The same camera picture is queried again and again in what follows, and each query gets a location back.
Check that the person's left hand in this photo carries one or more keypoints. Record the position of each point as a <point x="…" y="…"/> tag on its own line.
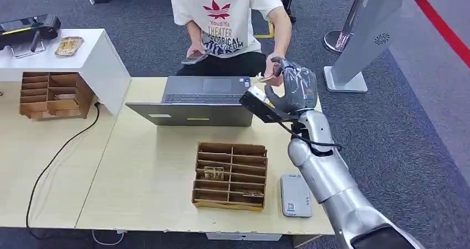
<point x="271" y="69"/>

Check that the person's right hand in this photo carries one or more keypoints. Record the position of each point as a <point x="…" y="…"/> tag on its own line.
<point x="195" y="49"/>

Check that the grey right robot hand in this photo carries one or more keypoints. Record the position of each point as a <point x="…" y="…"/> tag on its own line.
<point x="299" y="89"/>

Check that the smartphone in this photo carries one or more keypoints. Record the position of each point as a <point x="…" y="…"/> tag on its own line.
<point x="194" y="58"/>

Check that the golden card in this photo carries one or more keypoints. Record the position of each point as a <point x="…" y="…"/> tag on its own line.
<point x="266" y="79"/>
<point x="213" y="173"/>
<point x="253" y="194"/>

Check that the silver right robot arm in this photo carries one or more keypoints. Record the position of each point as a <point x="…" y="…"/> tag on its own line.
<point x="330" y="177"/>

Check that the person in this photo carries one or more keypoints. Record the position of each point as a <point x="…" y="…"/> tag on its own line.
<point x="227" y="19"/>

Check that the grey laptop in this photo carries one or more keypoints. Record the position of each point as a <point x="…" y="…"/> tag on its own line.
<point x="205" y="93"/>

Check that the black stand legs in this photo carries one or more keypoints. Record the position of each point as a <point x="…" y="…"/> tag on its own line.
<point x="287" y="1"/>

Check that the silver kiosk stand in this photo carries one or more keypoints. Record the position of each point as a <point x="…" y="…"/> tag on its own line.
<point x="367" y="38"/>

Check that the wooden card box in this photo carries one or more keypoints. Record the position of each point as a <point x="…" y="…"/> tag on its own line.
<point x="249" y="166"/>
<point x="84" y="93"/>

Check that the white cabinet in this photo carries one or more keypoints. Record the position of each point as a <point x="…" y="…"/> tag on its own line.
<point x="99" y="63"/>

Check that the pale grey card reader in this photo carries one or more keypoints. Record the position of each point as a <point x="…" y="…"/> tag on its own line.
<point x="296" y="196"/>

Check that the stack of golden cards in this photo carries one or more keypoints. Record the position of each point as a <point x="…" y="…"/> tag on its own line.
<point x="69" y="46"/>

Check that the black printer device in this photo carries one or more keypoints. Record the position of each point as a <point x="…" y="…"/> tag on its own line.
<point x="40" y="25"/>

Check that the yellow floor frame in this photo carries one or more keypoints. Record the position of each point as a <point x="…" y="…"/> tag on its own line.
<point x="271" y="30"/>

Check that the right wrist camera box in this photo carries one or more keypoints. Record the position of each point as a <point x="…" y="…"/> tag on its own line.
<point x="259" y="106"/>

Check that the chrome stanchion post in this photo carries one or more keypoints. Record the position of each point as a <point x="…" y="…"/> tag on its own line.
<point x="336" y="39"/>

